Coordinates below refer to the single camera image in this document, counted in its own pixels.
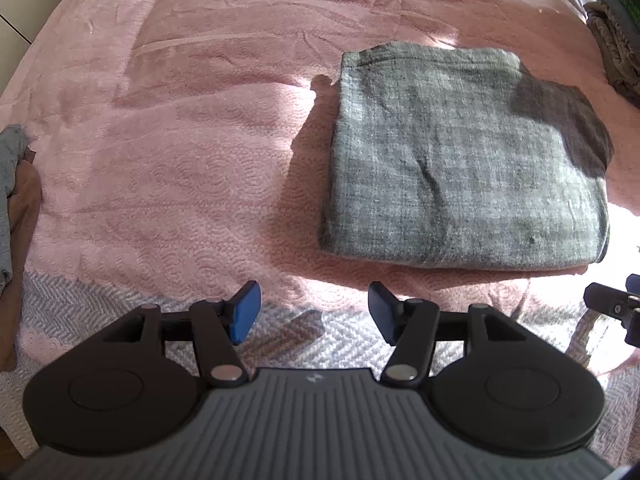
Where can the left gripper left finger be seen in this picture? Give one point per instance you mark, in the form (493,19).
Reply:
(217,328)

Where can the grey plaid shirt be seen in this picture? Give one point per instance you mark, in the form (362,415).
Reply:
(463,159)

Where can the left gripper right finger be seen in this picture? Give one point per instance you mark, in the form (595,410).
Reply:
(410,327)

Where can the brown garment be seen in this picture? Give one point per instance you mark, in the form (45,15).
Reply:
(23,209)

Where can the pink and grey bedspread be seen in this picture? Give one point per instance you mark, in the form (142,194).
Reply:
(182,147)

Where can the stack of folded clothes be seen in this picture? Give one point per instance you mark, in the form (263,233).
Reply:
(614,25)

